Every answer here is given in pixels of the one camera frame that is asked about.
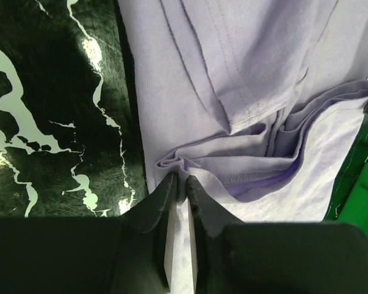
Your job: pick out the green plastic tray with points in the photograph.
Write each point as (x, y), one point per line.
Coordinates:
(355, 209)

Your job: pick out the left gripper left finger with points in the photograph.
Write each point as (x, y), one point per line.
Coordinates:
(125, 254)

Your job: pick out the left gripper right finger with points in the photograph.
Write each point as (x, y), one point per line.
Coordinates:
(274, 257)

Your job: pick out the lavender t shirt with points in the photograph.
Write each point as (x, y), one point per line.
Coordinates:
(261, 101)

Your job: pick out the black marbled table mat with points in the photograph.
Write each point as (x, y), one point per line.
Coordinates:
(69, 137)

